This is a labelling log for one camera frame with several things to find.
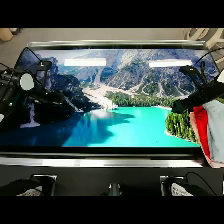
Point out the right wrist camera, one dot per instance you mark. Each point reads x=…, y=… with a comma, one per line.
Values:
x=189, y=71

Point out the pink garment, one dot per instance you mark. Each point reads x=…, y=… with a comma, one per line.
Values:
x=196, y=133

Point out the silver frame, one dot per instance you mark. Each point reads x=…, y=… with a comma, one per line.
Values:
x=100, y=162

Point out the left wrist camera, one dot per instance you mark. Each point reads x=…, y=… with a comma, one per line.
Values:
x=42, y=65

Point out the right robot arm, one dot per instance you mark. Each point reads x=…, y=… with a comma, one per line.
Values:
x=206, y=93

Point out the red garment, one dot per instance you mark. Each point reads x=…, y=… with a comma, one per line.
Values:
x=201, y=126

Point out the pale blue garment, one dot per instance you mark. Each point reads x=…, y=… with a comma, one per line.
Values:
x=216, y=130

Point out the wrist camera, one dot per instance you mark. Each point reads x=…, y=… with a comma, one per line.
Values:
x=189, y=71
x=42, y=65

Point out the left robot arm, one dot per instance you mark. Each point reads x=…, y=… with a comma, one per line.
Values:
x=10, y=90

